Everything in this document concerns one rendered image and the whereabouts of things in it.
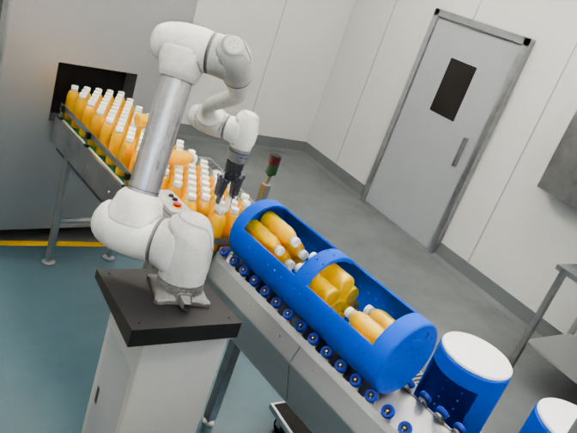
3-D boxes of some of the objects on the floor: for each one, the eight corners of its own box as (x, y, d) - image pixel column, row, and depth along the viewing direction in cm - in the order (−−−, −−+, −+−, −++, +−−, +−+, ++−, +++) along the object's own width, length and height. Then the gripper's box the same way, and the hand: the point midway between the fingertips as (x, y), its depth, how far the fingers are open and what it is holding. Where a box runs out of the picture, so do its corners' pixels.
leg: (205, 429, 287) (241, 325, 264) (199, 420, 291) (234, 317, 268) (215, 425, 291) (252, 322, 268) (209, 417, 295) (245, 315, 272)
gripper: (224, 163, 235) (209, 215, 244) (257, 165, 247) (240, 214, 255) (215, 155, 240) (200, 206, 249) (246, 157, 251) (232, 206, 260)
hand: (222, 204), depth 251 cm, fingers closed on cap, 4 cm apart
